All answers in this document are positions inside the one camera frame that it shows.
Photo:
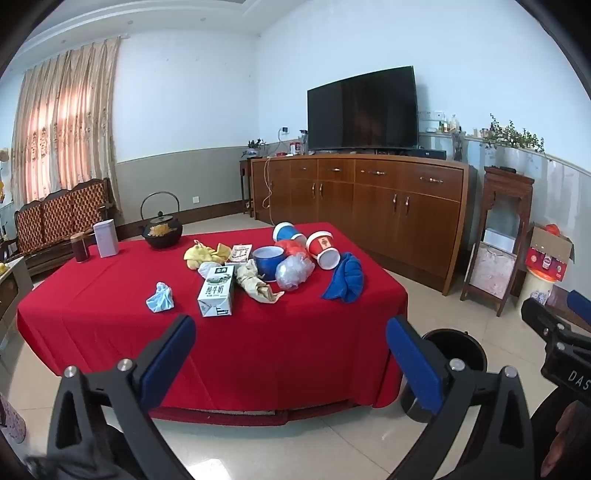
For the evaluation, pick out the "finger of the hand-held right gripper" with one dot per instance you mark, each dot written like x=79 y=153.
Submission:
x=538 y=314
x=580 y=301

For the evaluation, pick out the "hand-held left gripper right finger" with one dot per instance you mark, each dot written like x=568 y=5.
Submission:
x=415 y=364

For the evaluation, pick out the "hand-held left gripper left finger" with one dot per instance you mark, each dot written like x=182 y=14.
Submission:
x=168 y=355

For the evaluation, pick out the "black trash bin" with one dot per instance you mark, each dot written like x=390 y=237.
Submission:
x=455 y=344

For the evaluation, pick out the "green white milk carton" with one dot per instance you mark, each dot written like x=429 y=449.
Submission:
x=214 y=295

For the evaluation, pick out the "yellow towel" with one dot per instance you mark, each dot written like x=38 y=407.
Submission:
x=198 y=256

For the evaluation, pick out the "red white carton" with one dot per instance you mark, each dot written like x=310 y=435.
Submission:
x=241 y=253

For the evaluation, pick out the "blue bowl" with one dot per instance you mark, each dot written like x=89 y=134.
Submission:
x=268 y=268

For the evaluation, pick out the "red plastic bag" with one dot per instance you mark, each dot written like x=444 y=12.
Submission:
x=295 y=248

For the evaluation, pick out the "blue paper cup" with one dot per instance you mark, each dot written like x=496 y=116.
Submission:
x=286 y=230

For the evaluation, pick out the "person's right hand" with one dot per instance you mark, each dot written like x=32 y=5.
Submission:
x=571 y=438

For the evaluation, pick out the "white floral pedal bin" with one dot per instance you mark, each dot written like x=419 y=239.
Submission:
x=538 y=288

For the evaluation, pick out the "red cardboard box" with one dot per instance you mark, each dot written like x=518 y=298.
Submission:
x=547 y=263

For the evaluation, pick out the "pink floral cushion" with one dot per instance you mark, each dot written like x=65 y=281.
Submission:
x=491 y=272

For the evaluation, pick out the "white box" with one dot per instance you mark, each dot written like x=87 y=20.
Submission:
x=499 y=240

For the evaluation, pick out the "red tablecloth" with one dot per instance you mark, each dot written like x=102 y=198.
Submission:
x=277 y=346

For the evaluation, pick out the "blue towel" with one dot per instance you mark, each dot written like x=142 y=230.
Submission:
x=346 y=279

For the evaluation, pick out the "crumpled beige paper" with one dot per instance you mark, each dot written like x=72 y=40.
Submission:
x=251 y=281

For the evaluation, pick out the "black cast iron teapot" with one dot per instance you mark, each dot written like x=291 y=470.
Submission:
x=161 y=233

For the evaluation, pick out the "white square tin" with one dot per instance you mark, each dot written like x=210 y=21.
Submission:
x=106 y=240

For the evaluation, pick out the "dark red tea canister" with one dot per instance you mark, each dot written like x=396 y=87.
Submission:
x=79 y=249

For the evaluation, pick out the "carved wooden stand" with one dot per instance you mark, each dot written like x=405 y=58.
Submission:
x=508 y=177

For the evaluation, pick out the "clear plastic bag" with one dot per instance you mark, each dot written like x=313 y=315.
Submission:
x=293 y=273

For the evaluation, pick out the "red paper cup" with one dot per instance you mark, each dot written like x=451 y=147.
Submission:
x=321 y=244

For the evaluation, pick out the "wooden sideboard cabinet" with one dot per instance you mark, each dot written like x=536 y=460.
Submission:
x=378 y=207

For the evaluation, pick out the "grey side cabinet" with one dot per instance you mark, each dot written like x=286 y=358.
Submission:
x=11 y=295

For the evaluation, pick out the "green potted plant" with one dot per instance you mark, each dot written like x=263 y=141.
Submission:
x=512 y=136

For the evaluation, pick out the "wooden sofa bench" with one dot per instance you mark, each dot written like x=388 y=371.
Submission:
x=55 y=212

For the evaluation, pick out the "vase of dry twigs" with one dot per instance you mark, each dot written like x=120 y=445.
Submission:
x=457 y=147

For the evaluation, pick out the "black set-top box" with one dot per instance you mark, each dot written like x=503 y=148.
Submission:
x=427 y=153

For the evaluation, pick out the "small wooden side table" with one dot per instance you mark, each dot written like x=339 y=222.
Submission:
x=244 y=166

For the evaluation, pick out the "small potted plant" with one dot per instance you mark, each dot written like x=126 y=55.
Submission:
x=254 y=150

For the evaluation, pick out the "red white can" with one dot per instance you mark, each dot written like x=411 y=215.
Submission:
x=295 y=147

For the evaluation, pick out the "beige patterned curtain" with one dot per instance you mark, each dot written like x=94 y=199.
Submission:
x=64 y=129

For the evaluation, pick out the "black television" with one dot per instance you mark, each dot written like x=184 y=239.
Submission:
x=362 y=110

